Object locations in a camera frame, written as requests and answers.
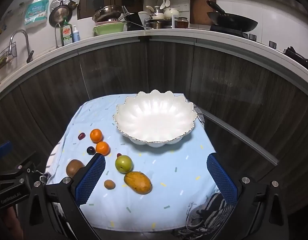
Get striped grey white cloth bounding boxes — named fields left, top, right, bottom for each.
left=45, top=104, right=236, bottom=239

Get light blue patterned tablecloth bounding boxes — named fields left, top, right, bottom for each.
left=45, top=93, right=234, bottom=232

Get green plastic basin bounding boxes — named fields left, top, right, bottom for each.
left=93, top=21, right=129, bottom=37

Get orange tangerine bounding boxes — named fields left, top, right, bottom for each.
left=96, top=141, right=110, bottom=155
left=90, top=129, right=103, bottom=143

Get white lidded pot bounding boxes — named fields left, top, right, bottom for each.
left=146, top=6, right=164, bottom=20

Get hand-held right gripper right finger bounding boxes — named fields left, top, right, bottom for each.
left=206, top=153, right=289, bottom=240

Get large brown kiwi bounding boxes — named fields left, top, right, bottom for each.
left=66, top=159, right=86, bottom=178

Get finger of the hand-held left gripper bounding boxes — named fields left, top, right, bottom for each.
left=0, top=141, right=12, bottom=157
left=0, top=152, right=36, bottom=180

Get brown wooden cutting board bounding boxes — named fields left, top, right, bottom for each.
left=190, top=0, right=217, bottom=25

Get black wok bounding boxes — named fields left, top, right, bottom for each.
left=206, top=0, right=259, bottom=32

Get hanging frying pan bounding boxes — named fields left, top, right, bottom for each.
left=49, top=5, right=71, bottom=28

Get wire sink basket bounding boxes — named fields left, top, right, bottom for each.
left=0, top=45, right=17, bottom=71

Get black gas stove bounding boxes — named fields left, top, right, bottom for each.
left=209, top=24, right=278, bottom=49

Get teal tissue pack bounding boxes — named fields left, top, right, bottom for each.
left=24, top=0, right=49, bottom=28

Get white scalloped bowl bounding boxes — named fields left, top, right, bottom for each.
left=113, top=89, right=198, bottom=147

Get yellow mango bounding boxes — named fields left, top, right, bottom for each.
left=124, top=171, right=153, bottom=194

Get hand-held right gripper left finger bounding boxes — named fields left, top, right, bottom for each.
left=20, top=152, right=106, bottom=240

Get white kitchen countertop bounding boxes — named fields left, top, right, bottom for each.
left=0, top=28, right=308, bottom=98

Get green apple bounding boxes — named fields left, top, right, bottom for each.
left=115, top=155, right=133, bottom=174

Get dark wood kitchen cabinet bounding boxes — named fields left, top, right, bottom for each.
left=0, top=36, right=308, bottom=215

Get blue pump soap bottle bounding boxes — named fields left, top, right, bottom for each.
left=72, top=25, right=81, bottom=43

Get chrome faucet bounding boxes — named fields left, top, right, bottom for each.
left=9, top=29, right=34, bottom=63

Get green dish soap bottle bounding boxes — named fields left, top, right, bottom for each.
left=60, top=17, right=74, bottom=47

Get stacked metal bowls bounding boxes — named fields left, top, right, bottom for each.
left=92, top=4, right=123, bottom=23

